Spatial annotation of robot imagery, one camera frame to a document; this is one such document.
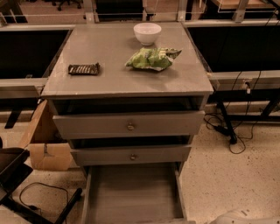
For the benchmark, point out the grey bottom drawer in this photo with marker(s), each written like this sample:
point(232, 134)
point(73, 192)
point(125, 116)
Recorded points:
point(134, 194)

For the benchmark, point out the grey drawer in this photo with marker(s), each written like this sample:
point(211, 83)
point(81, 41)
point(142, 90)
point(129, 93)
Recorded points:
point(134, 194)
point(146, 124)
point(131, 155)

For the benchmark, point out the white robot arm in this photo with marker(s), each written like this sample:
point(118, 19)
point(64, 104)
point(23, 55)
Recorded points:
point(241, 216)

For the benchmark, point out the grey drawer cabinet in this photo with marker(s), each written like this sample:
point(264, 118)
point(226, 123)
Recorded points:
point(184, 86)

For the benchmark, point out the grey top drawer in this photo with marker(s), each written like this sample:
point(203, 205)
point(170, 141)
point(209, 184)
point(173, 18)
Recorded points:
point(146, 124)

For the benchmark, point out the grey middle drawer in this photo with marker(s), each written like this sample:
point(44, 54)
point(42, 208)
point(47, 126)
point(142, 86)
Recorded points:
point(131, 155)

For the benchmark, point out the green chip bag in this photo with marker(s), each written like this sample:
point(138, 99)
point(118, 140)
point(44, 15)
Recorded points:
point(157, 59)

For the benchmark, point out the dark chocolate bar wrapper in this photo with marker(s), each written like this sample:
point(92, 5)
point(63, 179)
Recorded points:
point(90, 69)

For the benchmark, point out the white ceramic bowl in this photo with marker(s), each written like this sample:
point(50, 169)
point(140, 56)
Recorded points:
point(147, 33)

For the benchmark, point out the black table leg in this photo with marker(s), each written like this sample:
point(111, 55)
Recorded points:
point(233, 138)

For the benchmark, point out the brown cardboard box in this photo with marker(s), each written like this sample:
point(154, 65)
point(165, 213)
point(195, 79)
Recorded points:
point(47, 150)

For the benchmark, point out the black office chair base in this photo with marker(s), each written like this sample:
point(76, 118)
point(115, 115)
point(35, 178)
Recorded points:
point(59, 3)

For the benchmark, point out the black folding stand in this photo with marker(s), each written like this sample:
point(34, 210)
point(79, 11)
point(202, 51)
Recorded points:
point(13, 172)

